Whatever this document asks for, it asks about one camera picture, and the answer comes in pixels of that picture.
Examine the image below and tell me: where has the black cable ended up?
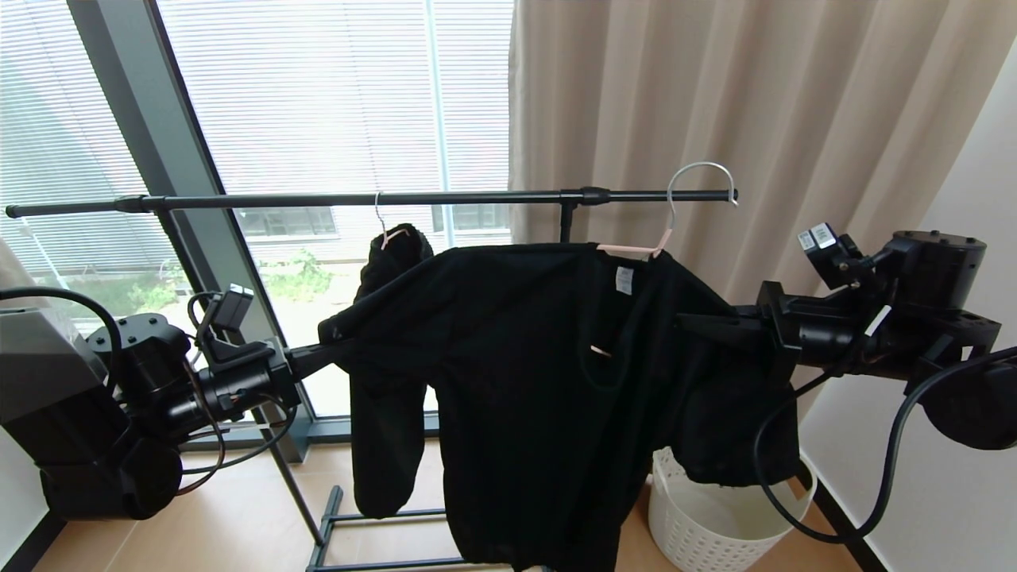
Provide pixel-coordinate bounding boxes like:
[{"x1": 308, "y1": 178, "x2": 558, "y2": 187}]
[
  {"x1": 0, "y1": 286, "x2": 124, "y2": 390},
  {"x1": 752, "y1": 346, "x2": 1017, "y2": 545}
]

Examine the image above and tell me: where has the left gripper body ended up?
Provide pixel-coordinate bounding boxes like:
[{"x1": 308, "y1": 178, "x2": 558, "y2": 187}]
[{"x1": 195, "y1": 343, "x2": 303, "y2": 422}]

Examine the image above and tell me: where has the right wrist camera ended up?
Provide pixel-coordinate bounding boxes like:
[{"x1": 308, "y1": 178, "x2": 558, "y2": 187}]
[{"x1": 797, "y1": 222, "x2": 895, "y2": 291}]

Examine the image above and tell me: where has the black garment with white label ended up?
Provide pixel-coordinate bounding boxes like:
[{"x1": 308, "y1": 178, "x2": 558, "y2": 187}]
[{"x1": 318, "y1": 241, "x2": 802, "y2": 572}]

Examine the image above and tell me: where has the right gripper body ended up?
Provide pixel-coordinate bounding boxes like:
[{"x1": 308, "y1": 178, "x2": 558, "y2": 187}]
[{"x1": 756, "y1": 280, "x2": 883, "y2": 384}]

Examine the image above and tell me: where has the white laundry basket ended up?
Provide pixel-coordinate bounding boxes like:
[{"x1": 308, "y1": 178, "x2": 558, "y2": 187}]
[{"x1": 648, "y1": 446, "x2": 818, "y2": 572}]

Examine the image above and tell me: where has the beige curtain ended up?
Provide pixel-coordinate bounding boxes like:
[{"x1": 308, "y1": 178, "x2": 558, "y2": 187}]
[
  {"x1": 507, "y1": 0, "x2": 1017, "y2": 422},
  {"x1": 0, "y1": 238, "x2": 37, "y2": 291}
]

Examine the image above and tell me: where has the pink clothes hanger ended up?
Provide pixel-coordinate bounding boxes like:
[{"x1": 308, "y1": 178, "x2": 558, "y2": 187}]
[
  {"x1": 590, "y1": 161, "x2": 740, "y2": 358},
  {"x1": 373, "y1": 191, "x2": 412, "y2": 251}
]

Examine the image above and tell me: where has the black drawstring garment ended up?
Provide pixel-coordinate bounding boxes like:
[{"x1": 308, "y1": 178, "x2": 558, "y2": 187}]
[{"x1": 350, "y1": 223, "x2": 436, "y2": 519}]

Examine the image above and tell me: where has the black clothes rack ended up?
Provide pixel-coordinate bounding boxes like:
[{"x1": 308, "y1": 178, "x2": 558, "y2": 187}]
[{"x1": 6, "y1": 187, "x2": 740, "y2": 572}]

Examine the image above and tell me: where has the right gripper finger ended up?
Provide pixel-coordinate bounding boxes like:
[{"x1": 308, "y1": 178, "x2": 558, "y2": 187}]
[{"x1": 675, "y1": 312, "x2": 765, "y2": 352}]

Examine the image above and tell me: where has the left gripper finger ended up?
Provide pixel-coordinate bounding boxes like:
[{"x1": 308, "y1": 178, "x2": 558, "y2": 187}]
[{"x1": 290, "y1": 342, "x2": 344, "y2": 381}]

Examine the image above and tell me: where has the window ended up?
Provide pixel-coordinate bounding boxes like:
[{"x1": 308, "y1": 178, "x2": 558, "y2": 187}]
[{"x1": 0, "y1": 0, "x2": 516, "y2": 442}]

